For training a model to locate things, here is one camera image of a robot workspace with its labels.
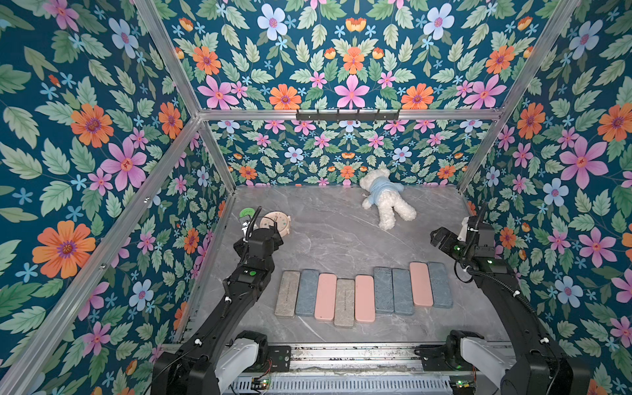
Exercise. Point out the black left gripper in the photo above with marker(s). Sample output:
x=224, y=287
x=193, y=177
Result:
x=277, y=240

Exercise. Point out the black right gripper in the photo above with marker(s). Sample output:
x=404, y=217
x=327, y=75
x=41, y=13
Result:
x=445, y=237

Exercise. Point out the mint case with black glasses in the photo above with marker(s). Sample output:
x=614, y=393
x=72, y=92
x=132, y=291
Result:
x=288, y=294

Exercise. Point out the grey case with red glasses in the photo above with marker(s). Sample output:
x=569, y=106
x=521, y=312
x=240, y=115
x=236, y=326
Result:
x=440, y=286

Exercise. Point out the grey case with olive glasses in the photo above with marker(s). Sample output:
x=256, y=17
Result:
x=307, y=292

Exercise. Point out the pink case with purple glasses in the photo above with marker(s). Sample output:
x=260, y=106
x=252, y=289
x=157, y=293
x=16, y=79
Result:
x=421, y=285

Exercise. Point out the pink case with brown sunglasses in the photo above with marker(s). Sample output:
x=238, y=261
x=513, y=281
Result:
x=326, y=297

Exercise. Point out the grey case with yellow glasses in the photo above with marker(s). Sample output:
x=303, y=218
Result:
x=402, y=292

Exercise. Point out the mint case with white glasses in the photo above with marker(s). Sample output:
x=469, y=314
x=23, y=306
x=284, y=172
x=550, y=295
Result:
x=383, y=282

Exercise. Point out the grey case with black sunglasses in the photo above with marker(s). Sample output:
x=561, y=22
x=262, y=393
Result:
x=344, y=313

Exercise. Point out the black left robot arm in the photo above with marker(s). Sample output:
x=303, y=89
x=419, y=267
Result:
x=182, y=372

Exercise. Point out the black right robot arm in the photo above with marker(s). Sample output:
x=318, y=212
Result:
x=536, y=364

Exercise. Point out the green lidded round container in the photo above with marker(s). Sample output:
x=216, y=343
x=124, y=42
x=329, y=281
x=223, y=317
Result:
x=247, y=214

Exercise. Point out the cream round alarm clock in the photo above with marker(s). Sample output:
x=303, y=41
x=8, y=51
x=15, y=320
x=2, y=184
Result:
x=280, y=220

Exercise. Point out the white teddy bear blue shirt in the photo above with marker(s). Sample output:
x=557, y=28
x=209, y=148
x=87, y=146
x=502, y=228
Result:
x=386, y=196

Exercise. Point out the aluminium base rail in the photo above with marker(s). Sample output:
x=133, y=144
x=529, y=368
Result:
x=370, y=358

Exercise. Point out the black hook rail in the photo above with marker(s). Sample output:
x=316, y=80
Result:
x=347, y=115

